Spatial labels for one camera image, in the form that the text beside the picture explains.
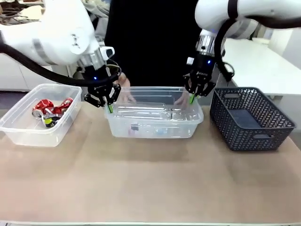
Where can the cluttered wooden desk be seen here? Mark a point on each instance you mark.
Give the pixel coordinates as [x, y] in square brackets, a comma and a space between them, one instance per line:
[21, 11]

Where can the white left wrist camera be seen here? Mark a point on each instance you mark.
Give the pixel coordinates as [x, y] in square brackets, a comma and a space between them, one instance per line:
[108, 52]

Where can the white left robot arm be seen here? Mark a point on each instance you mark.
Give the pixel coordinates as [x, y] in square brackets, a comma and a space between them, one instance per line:
[54, 33]

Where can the small clear plastic bin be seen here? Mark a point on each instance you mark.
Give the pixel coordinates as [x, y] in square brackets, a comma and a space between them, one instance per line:
[35, 139]

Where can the short clear plastic bottle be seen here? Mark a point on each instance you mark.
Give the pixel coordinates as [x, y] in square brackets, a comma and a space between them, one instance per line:
[185, 115]

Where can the dark grey woven basket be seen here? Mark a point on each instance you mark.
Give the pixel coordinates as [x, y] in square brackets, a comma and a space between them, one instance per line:
[244, 139]

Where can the person's right hand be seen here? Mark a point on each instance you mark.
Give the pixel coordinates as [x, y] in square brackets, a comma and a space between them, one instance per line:
[125, 82]

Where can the white side table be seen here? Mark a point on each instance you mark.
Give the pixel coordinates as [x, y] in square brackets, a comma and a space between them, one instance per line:
[258, 66]

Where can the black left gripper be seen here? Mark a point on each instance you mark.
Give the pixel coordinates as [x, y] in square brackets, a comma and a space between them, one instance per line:
[100, 78]

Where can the clear bottle with black label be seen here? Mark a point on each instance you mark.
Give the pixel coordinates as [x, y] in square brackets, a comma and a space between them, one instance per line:
[134, 128]

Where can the person's left hand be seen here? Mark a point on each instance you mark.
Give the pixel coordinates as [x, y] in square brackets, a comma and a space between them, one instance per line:
[182, 100]

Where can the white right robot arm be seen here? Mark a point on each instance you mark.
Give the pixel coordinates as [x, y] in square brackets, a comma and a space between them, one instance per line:
[247, 14]

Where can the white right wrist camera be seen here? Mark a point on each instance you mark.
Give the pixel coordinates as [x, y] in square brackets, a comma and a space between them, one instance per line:
[190, 61]

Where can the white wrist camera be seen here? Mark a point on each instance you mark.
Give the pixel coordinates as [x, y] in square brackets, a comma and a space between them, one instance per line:
[190, 61]
[108, 52]

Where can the crushed black green can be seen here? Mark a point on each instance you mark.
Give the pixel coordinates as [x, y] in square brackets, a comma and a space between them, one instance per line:
[49, 121]

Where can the white cabinet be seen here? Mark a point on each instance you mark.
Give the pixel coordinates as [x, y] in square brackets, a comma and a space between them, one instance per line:
[23, 75]

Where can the person in black top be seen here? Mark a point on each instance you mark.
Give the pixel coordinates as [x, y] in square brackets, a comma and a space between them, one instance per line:
[152, 47]

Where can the grey hoodie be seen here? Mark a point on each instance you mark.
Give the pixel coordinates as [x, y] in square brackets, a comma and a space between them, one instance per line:
[101, 21]

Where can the large clear plastic bin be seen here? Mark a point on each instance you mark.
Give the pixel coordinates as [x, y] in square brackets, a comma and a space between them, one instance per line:
[152, 129]

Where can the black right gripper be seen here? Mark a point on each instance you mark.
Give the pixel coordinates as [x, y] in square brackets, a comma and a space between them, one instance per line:
[202, 67]

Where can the crushed red soda can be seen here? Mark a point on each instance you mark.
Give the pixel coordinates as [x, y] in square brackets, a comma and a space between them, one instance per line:
[42, 107]
[64, 104]

